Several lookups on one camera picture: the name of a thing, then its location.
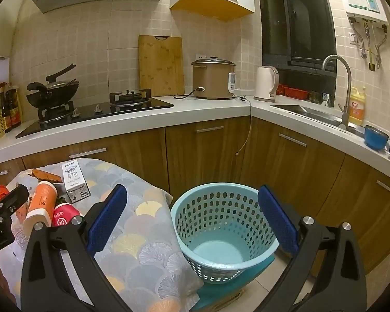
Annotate red container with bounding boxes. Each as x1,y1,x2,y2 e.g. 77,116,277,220
276,84,309,101

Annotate dark window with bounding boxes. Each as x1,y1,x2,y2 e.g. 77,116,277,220
257,0,338,96

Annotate black wok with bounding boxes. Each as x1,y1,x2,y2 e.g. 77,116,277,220
26,78,80,108

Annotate white milk carton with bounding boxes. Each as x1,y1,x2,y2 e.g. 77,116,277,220
62,160,92,202

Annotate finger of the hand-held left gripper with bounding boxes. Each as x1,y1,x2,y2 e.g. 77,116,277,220
0,185,30,218

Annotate orange peel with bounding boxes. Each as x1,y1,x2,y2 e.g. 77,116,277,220
29,168,64,183

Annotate light blue perforated plastic basket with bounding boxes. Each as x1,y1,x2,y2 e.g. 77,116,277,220
171,183,279,284

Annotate bamboo cutting board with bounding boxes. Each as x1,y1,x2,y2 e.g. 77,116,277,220
138,35,185,97

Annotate black glass gas stove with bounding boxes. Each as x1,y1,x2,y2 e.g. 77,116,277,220
15,89,174,139

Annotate wok lid with black handle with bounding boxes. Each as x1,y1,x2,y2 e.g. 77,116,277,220
45,64,77,90

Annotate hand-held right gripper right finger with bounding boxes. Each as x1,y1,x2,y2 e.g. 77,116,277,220
258,185,367,312

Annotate white hanging cable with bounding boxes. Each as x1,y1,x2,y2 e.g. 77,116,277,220
236,95,253,156

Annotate dark sauce bottle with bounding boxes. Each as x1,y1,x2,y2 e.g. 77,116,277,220
2,86,14,133
10,86,22,129

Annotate white electric kettle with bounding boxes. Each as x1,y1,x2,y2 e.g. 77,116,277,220
253,66,280,102

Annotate steel kitchen faucet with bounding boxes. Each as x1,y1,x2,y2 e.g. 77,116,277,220
322,55,353,130

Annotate brown rice cooker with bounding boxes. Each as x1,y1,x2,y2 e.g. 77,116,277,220
191,57,237,100

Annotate blue bowl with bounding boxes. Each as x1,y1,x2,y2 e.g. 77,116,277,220
364,125,389,152

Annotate water heater pipes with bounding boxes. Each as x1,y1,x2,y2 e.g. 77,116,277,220
349,18,389,71

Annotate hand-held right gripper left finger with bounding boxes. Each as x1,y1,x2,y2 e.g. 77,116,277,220
20,184,132,312

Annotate fan-patterned grey cloth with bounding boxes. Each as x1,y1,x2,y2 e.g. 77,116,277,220
0,159,205,312

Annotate yellow detergent bottle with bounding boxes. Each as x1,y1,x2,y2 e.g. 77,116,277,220
348,86,366,127

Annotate red paper cup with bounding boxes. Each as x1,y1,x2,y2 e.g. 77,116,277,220
51,203,82,228

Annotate orange and white bottle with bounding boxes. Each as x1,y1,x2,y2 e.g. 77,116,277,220
23,181,58,238

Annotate black power cord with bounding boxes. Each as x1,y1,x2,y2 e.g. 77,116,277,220
173,88,205,100

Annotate steel sink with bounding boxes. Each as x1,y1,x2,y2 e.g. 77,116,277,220
270,104,356,135

